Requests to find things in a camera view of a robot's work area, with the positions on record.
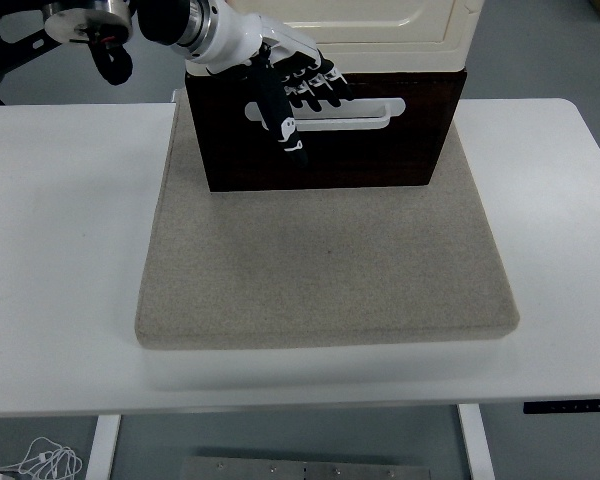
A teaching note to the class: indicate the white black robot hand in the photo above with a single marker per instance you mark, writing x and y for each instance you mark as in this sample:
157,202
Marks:
240,37

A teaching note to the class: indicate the dark brown wooden drawer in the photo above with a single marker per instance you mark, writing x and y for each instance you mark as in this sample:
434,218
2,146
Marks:
370,155

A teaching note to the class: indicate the dark brown wooden drawer case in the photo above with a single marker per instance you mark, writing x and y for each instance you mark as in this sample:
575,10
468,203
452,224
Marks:
405,77

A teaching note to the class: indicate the beige fabric mat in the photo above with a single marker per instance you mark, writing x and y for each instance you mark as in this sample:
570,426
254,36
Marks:
330,275

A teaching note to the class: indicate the white table leg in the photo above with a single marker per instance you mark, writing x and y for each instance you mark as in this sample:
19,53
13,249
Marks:
102,450
477,445

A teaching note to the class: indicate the black table control panel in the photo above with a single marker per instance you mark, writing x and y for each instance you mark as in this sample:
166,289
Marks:
570,406

